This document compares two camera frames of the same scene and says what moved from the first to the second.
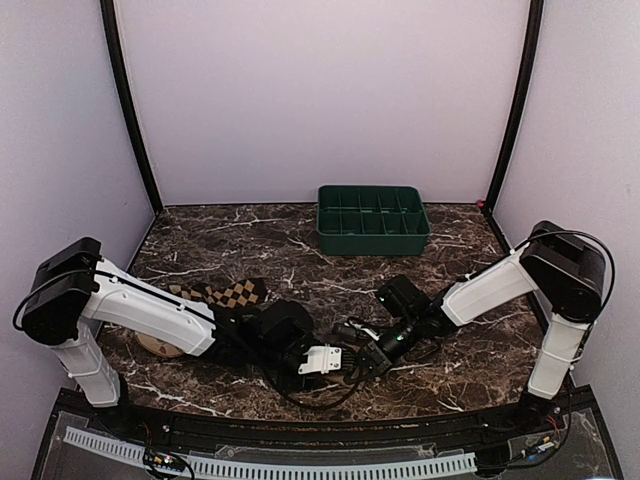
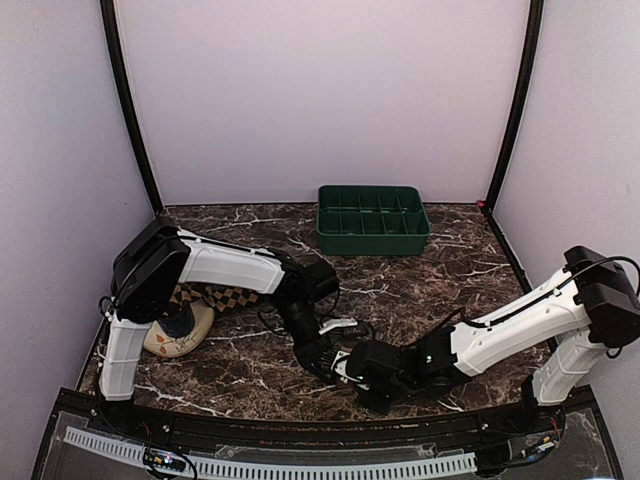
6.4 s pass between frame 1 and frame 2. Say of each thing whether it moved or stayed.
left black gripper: moved
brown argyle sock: stayed
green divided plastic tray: stayed
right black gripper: moved
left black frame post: stayed
